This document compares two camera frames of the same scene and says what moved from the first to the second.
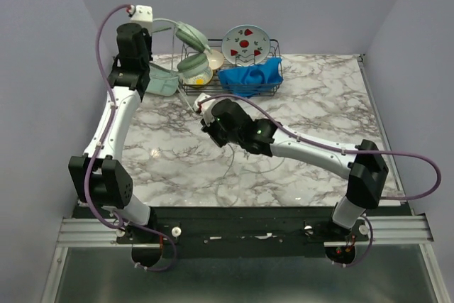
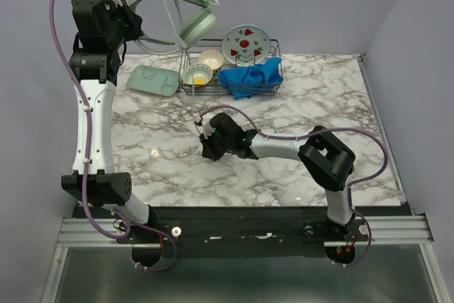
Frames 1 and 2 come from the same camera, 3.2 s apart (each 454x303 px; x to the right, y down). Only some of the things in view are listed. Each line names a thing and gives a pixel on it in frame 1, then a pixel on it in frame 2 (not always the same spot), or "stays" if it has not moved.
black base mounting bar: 240,233 stays
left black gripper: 147,37 -> 133,19
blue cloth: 247,81 stays
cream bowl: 216,59 stays
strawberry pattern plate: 245,45 stays
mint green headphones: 196,65 -> 195,0
